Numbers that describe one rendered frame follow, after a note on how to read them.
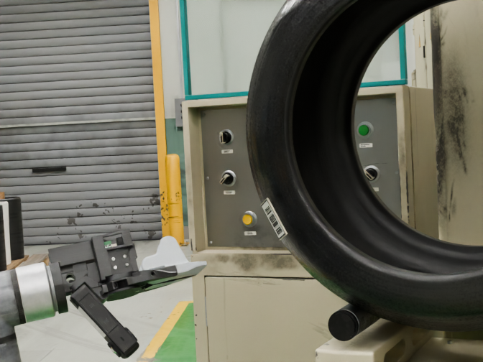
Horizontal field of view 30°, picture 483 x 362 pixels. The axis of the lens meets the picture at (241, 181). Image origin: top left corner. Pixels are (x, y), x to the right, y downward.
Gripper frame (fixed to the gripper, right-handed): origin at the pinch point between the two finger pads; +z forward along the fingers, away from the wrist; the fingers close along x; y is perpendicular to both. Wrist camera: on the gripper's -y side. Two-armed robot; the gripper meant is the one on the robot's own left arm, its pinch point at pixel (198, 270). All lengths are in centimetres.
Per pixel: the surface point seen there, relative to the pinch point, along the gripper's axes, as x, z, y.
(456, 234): 20, 50, -1
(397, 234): 14.4, 36.9, 0.9
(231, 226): 86, 28, 23
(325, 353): 3.2, 15.7, -15.3
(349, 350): 1.5, 18.7, -15.8
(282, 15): -10.8, 18.9, 31.5
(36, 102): 878, 39, 383
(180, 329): 430, 66, 39
